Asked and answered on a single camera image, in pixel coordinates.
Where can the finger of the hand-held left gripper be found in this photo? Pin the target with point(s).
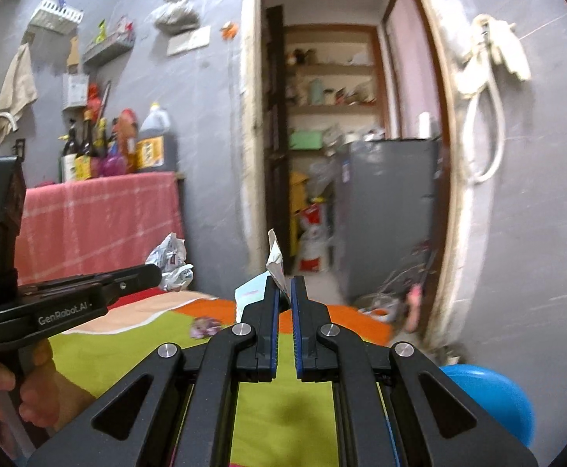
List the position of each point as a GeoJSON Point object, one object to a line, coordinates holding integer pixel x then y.
{"type": "Point", "coordinates": [137, 279]}

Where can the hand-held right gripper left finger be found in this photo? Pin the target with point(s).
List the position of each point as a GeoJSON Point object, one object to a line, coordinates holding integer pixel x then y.
{"type": "Point", "coordinates": [274, 331]}

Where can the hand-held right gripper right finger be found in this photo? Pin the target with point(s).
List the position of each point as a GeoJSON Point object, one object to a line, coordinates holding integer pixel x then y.
{"type": "Point", "coordinates": [297, 331]}

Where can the white torn wrapper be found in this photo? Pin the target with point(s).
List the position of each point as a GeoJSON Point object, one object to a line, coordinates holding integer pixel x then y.
{"type": "Point", "coordinates": [276, 258]}

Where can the blue plastic basin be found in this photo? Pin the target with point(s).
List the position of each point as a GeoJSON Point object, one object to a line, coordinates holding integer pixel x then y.
{"type": "Point", "coordinates": [493, 394]}

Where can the person's left hand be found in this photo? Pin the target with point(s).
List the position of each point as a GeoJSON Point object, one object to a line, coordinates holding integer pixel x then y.
{"type": "Point", "coordinates": [45, 399]}

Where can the crumpled white plastic wrapper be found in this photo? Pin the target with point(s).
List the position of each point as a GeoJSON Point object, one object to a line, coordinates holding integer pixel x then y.
{"type": "Point", "coordinates": [176, 277]}

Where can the light blue paper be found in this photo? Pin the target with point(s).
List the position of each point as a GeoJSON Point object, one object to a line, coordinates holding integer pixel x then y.
{"type": "Point", "coordinates": [249, 296]}

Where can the crumpled silver wrapper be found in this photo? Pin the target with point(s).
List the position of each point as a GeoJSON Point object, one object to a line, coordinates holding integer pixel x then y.
{"type": "Point", "coordinates": [169, 250]}

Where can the purple wrapper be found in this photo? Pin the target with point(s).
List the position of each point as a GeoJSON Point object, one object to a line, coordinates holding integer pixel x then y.
{"type": "Point", "coordinates": [204, 327]}

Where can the pink checked cloth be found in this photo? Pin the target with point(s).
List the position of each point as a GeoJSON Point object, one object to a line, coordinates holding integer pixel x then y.
{"type": "Point", "coordinates": [93, 224]}

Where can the orange and green blanket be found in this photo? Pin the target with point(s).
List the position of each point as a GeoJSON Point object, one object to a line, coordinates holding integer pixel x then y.
{"type": "Point", "coordinates": [118, 355]}

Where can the metal bowl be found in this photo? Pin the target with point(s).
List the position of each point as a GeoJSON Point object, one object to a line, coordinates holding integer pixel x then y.
{"type": "Point", "coordinates": [381, 311]}

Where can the dark bottle white label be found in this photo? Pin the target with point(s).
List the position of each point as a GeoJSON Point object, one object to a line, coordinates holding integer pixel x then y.
{"type": "Point", "coordinates": [69, 165]}

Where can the dark bottle yellow label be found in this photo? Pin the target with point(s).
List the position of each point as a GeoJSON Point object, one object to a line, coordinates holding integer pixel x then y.
{"type": "Point", "coordinates": [86, 155]}

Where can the purple plastic bag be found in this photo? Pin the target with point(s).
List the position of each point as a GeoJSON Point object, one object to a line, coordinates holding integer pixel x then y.
{"type": "Point", "coordinates": [110, 165]}

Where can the large oil jug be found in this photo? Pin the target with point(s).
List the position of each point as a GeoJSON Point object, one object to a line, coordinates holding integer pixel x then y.
{"type": "Point", "coordinates": [157, 146]}

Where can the yellow plastic bag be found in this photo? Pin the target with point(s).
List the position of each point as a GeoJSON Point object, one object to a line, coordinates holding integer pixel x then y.
{"type": "Point", "coordinates": [297, 194]}

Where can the beige towel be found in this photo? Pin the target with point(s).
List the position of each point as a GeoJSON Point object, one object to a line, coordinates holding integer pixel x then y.
{"type": "Point", "coordinates": [16, 87]}

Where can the grey metal cabinet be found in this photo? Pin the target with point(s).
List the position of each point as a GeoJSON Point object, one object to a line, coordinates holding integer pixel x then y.
{"type": "Point", "coordinates": [385, 204]}

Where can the green box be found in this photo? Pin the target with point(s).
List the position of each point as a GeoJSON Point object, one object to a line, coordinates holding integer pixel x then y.
{"type": "Point", "coordinates": [307, 139]}

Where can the clear crumpled plastic bag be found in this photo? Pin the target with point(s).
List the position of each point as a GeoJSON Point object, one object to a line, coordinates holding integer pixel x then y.
{"type": "Point", "coordinates": [356, 136]}

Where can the white basket shelf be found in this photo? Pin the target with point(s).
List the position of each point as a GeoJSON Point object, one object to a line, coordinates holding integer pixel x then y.
{"type": "Point", "coordinates": [54, 17]}

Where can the dark wooden rack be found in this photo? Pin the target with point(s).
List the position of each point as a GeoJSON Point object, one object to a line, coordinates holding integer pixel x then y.
{"type": "Point", "coordinates": [276, 107]}

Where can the pale green bottle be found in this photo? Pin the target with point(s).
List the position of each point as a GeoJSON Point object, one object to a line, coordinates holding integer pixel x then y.
{"type": "Point", "coordinates": [316, 92]}

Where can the white paper roll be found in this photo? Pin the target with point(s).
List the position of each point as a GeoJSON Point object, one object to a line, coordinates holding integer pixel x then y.
{"type": "Point", "coordinates": [424, 125]}

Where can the hanging grey plastic bag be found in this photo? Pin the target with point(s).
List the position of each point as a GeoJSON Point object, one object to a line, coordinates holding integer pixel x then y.
{"type": "Point", "coordinates": [176, 14]}

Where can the white wall holder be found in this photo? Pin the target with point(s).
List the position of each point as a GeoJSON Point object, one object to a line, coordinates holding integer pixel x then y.
{"type": "Point", "coordinates": [75, 92]}

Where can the white door frame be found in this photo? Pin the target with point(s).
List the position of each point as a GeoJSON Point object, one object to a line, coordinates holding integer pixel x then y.
{"type": "Point", "coordinates": [451, 204]}

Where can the grey wall shelf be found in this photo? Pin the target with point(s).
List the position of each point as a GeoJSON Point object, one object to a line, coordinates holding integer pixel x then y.
{"type": "Point", "coordinates": [108, 51]}

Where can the white wall card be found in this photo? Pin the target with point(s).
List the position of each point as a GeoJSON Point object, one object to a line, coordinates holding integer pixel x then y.
{"type": "Point", "coordinates": [188, 41]}

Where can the wooden wall shelves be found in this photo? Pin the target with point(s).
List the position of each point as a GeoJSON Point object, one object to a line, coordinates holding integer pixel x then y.
{"type": "Point", "coordinates": [332, 69]}

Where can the orange wall hook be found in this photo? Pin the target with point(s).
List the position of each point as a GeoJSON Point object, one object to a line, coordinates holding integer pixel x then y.
{"type": "Point", "coordinates": [229, 30]}

